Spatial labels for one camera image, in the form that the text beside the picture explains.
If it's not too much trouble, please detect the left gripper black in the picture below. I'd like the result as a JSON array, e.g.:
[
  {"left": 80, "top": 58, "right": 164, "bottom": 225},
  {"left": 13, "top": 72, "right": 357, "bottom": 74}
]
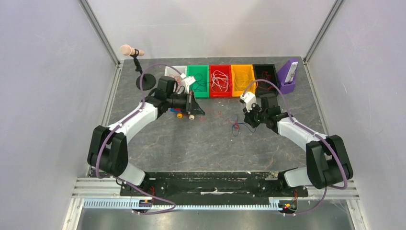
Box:
[{"left": 167, "top": 91, "right": 205, "bottom": 116}]

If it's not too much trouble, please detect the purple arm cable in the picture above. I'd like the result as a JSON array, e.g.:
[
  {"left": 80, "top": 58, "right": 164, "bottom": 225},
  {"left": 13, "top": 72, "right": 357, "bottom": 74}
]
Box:
[
  {"left": 95, "top": 64, "right": 185, "bottom": 216},
  {"left": 242, "top": 79, "right": 349, "bottom": 217}
]

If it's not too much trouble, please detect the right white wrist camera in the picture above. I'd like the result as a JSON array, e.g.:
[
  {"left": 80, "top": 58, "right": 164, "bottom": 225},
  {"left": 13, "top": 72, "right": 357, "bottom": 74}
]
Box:
[{"left": 240, "top": 92, "right": 257, "bottom": 112}]

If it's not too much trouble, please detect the dark red cable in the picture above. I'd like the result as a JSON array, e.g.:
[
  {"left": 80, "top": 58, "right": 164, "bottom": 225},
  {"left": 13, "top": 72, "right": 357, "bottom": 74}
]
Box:
[{"left": 255, "top": 70, "right": 275, "bottom": 91}]

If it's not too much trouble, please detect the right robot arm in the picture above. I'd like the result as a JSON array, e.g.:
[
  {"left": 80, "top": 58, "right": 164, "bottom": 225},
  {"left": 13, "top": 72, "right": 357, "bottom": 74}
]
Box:
[{"left": 240, "top": 92, "right": 353, "bottom": 196}]

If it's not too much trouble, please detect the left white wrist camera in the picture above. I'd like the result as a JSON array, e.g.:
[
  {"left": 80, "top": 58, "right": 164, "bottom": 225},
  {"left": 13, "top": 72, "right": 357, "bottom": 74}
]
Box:
[{"left": 180, "top": 73, "right": 196, "bottom": 93}]

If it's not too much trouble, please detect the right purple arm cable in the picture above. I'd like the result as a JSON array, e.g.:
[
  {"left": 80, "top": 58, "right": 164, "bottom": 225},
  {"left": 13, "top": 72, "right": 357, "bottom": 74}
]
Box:
[{"left": 242, "top": 79, "right": 349, "bottom": 217}]

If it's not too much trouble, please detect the coloured cable bundle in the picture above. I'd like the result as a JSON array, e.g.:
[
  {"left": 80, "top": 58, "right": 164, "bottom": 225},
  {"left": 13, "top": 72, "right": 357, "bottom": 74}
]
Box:
[{"left": 211, "top": 109, "right": 257, "bottom": 138}]

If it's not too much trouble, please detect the toy brick car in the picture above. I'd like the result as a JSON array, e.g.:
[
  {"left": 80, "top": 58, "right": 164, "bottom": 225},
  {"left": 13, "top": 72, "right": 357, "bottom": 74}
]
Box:
[{"left": 170, "top": 108, "right": 195, "bottom": 120}]

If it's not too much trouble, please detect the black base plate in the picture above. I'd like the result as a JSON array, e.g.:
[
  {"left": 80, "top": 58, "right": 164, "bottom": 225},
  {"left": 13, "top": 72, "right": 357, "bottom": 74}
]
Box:
[{"left": 139, "top": 171, "right": 308, "bottom": 207}]

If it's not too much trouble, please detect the white cable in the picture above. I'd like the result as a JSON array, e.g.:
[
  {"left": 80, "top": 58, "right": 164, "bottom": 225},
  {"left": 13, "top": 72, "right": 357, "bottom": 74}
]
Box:
[{"left": 211, "top": 70, "right": 230, "bottom": 92}]

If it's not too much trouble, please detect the dark blue cable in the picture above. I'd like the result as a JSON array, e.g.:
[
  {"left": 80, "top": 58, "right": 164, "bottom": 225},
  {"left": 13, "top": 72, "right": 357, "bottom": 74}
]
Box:
[{"left": 193, "top": 73, "right": 208, "bottom": 93}]

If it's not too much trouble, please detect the yellow bin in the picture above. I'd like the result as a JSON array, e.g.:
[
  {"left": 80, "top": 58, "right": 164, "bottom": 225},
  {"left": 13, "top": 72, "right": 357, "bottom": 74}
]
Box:
[{"left": 231, "top": 64, "right": 255, "bottom": 97}]

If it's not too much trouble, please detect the yellow cable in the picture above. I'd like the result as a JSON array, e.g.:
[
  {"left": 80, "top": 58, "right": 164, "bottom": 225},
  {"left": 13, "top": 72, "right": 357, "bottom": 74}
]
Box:
[{"left": 235, "top": 70, "right": 256, "bottom": 92}]

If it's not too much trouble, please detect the purple metronome holder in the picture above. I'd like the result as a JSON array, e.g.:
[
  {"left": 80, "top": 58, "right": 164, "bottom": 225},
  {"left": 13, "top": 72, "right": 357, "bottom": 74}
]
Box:
[{"left": 277, "top": 58, "right": 299, "bottom": 94}]

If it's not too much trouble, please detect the red bin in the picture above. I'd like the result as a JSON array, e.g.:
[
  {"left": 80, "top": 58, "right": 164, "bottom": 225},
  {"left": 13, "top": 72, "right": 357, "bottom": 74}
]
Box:
[{"left": 209, "top": 65, "right": 232, "bottom": 98}]

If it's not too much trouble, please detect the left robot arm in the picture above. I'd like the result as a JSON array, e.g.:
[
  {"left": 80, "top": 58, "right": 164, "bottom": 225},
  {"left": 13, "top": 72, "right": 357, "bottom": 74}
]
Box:
[{"left": 87, "top": 75, "right": 205, "bottom": 196}]

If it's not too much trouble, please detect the white slotted cable duct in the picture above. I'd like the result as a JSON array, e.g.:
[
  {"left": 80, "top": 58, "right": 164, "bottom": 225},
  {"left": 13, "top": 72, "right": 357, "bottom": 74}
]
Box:
[{"left": 83, "top": 198, "right": 289, "bottom": 211}]

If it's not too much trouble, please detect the pink microphone on stand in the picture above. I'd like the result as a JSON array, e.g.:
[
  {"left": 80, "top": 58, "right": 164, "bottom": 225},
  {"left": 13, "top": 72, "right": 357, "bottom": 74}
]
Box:
[{"left": 120, "top": 45, "right": 156, "bottom": 91}]

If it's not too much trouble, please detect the white bin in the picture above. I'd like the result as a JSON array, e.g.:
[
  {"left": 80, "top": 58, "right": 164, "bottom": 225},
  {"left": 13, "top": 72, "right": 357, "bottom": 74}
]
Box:
[{"left": 164, "top": 65, "right": 187, "bottom": 92}]

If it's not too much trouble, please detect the black bin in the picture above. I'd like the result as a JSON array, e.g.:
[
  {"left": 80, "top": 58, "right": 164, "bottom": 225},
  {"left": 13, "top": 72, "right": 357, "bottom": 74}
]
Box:
[{"left": 253, "top": 64, "right": 279, "bottom": 97}]

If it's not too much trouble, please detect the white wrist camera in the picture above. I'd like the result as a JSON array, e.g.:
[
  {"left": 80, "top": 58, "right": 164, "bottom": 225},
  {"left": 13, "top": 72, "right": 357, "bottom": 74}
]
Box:
[
  {"left": 240, "top": 92, "right": 257, "bottom": 112},
  {"left": 180, "top": 73, "right": 196, "bottom": 93}
]

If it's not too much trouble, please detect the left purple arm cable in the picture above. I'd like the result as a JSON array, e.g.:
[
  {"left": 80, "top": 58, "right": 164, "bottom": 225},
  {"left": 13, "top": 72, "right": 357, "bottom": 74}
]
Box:
[{"left": 95, "top": 64, "right": 185, "bottom": 216}]

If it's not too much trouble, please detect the green bin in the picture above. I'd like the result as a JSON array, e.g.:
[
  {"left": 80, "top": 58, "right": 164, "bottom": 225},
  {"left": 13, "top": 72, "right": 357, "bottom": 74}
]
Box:
[{"left": 187, "top": 65, "right": 209, "bottom": 98}]

